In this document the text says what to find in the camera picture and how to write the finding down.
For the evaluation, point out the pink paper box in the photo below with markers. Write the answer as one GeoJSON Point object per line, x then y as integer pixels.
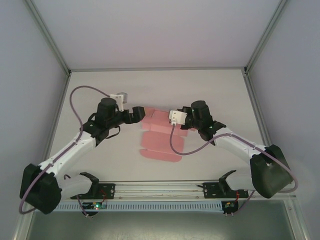
{"type": "Point", "coordinates": [160, 145]}

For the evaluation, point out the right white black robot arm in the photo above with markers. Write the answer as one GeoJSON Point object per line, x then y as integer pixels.
{"type": "Point", "coordinates": [240, 145]}

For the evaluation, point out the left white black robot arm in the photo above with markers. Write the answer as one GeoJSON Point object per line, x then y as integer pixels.
{"type": "Point", "coordinates": [75, 146]}

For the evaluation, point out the small circuit board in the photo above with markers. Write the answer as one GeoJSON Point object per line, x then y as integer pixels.
{"type": "Point", "coordinates": [229, 205]}

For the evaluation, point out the circuit board with green light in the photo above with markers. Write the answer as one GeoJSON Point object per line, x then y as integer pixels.
{"type": "Point", "coordinates": [96, 206]}

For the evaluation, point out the grey metal panel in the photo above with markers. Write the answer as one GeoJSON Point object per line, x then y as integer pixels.
{"type": "Point", "coordinates": [160, 227]}

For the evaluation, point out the aluminium table side rail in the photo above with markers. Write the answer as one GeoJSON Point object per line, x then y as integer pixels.
{"type": "Point", "coordinates": [60, 105]}
{"type": "Point", "coordinates": [257, 105]}

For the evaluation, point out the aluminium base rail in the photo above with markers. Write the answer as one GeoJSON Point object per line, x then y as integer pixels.
{"type": "Point", "coordinates": [160, 188]}

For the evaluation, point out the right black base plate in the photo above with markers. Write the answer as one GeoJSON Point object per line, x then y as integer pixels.
{"type": "Point", "coordinates": [211, 191]}

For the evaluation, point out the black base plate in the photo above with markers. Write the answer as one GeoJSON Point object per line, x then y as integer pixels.
{"type": "Point", "coordinates": [107, 191]}
{"type": "Point", "coordinates": [211, 191]}

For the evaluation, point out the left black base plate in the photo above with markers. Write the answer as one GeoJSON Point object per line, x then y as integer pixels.
{"type": "Point", "coordinates": [107, 191]}

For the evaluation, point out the aluminium frame post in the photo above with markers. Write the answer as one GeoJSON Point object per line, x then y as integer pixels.
{"type": "Point", "coordinates": [47, 35]}
{"type": "Point", "coordinates": [265, 35]}

